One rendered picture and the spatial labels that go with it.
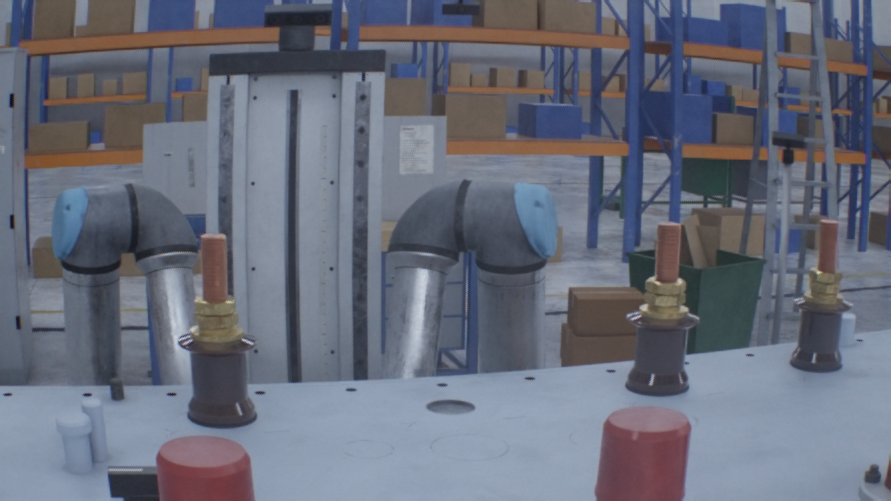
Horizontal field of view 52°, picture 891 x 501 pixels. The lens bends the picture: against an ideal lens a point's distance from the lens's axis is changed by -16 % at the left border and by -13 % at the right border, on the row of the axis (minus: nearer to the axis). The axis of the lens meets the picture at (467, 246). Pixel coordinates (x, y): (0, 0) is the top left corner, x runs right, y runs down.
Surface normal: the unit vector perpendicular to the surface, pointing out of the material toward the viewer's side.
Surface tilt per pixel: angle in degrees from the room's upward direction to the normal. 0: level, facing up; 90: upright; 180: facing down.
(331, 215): 90
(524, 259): 99
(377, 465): 0
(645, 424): 4
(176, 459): 4
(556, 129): 90
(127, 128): 90
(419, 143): 90
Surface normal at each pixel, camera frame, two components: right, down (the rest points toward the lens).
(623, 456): -0.58, 0.11
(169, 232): 0.46, -0.18
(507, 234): -0.25, 0.32
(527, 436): 0.02, -0.99
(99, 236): 0.54, 0.32
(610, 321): 0.07, 0.17
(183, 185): 0.30, 0.17
